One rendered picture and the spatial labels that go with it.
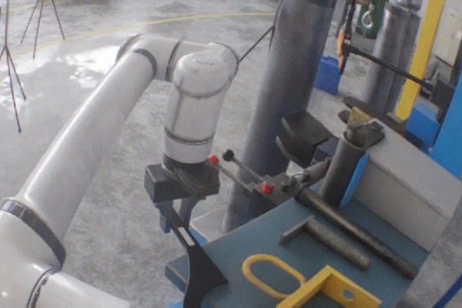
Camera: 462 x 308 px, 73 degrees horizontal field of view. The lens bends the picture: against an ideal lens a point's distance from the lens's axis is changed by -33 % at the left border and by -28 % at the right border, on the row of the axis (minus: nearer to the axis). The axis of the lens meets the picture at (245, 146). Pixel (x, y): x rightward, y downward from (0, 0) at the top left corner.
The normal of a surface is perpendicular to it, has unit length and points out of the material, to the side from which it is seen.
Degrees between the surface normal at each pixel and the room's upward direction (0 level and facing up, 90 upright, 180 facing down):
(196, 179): 0
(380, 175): 90
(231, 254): 0
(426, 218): 90
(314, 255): 0
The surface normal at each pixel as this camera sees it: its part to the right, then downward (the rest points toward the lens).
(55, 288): 0.25, -0.89
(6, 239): 0.28, -0.75
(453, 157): -0.67, 0.25
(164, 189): 0.52, 0.55
